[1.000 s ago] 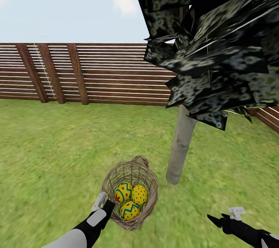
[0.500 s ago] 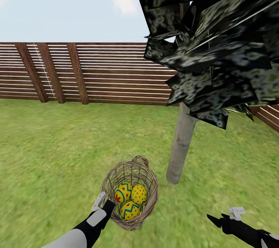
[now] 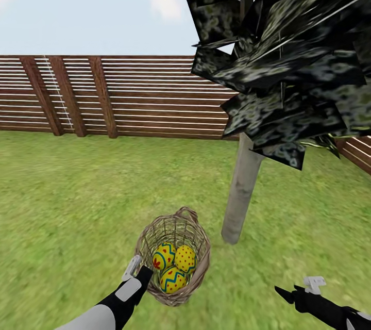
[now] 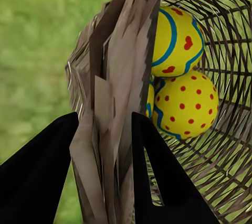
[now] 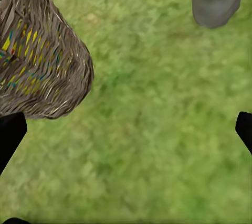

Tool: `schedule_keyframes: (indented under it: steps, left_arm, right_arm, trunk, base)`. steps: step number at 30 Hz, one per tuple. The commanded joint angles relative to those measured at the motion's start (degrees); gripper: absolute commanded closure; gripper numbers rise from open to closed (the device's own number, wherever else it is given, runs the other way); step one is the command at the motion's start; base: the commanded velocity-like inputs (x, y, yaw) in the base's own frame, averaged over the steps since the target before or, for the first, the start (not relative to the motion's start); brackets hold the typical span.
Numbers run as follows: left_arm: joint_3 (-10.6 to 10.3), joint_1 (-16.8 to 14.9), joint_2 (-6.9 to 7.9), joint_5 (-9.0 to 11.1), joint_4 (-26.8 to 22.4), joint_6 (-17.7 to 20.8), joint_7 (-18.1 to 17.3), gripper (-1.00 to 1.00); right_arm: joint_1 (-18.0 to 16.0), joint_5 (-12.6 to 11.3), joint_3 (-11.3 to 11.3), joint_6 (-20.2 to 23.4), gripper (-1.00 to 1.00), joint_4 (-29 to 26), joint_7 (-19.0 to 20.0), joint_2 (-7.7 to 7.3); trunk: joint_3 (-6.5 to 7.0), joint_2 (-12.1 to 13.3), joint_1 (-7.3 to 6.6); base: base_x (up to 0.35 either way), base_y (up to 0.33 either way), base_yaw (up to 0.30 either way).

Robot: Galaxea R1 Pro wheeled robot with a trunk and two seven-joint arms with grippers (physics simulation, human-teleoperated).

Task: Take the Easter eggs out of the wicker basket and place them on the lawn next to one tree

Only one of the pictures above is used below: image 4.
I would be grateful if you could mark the easter egg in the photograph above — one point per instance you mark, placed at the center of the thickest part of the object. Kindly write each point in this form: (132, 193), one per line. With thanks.
(150, 101)
(186, 106)
(179, 43)

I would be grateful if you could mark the tree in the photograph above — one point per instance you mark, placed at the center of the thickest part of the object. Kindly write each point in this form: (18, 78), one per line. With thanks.
(226, 125)

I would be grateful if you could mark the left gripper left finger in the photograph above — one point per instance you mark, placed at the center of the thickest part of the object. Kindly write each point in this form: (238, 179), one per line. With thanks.
(32, 180)

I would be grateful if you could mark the wicker basket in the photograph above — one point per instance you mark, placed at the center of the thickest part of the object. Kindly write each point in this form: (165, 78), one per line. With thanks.
(108, 76)

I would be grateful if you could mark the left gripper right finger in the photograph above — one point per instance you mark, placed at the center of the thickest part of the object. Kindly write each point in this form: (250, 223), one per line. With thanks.
(183, 203)

